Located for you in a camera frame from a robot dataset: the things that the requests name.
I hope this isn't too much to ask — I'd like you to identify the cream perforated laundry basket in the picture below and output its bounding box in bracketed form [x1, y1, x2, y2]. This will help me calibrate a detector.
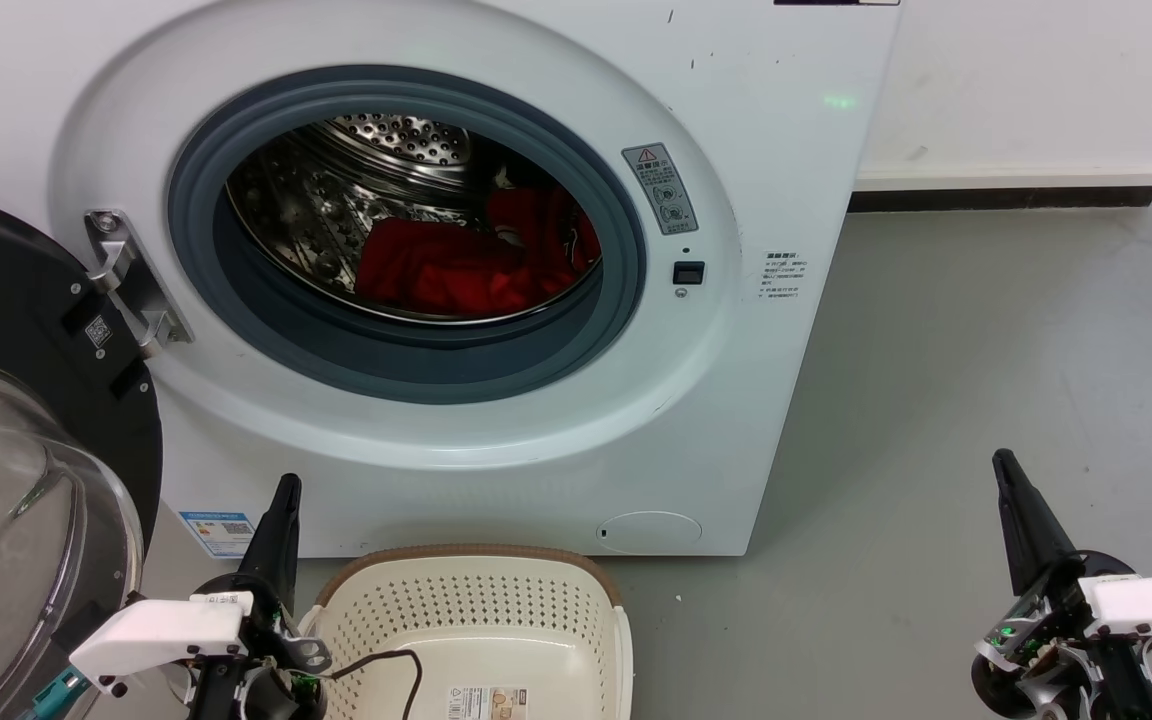
[298, 544, 635, 720]

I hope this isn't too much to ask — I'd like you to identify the grey rubber door gasket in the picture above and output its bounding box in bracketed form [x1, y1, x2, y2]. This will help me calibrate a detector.
[168, 65, 649, 406]

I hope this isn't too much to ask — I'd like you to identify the thin black cable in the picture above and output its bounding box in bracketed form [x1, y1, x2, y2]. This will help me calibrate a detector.
[326, 649, 424, 720]

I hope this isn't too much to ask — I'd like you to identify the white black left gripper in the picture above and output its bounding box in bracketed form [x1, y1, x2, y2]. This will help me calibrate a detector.
[69, 473, 332, 720]

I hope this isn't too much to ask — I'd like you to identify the red basketball jersey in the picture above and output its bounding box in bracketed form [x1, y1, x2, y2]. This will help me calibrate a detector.
[354, 183, 603, 321]

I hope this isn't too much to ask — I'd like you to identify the round white filter cover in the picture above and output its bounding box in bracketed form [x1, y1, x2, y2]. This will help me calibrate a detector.
[596, 511, 704, 555]

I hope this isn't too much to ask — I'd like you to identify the grey warning sticker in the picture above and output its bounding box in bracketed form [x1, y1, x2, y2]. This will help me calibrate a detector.
[622, 142, 699, 237]

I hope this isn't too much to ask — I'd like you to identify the metal washing machine door hinge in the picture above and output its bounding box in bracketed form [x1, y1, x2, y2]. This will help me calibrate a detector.
[84, 208, 195, 359]

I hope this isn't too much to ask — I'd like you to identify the printed paper product label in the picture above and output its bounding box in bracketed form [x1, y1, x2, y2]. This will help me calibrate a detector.
[444, 685, 529, 720]

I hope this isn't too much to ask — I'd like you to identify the white and black wall skirting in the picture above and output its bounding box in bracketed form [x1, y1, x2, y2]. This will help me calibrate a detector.
[848, 160, 1152, 214]

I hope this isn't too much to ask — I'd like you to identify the blue white energy label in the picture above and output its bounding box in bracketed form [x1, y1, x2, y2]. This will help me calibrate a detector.
[179, 511, 257, 559]

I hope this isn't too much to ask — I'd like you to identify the white front-load washing machine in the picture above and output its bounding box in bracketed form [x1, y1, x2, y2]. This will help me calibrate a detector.
[0, 0, 905, 559]

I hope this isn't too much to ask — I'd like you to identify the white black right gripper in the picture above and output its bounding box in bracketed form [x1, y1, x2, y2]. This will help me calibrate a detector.
[971, 449, 1152, 720]

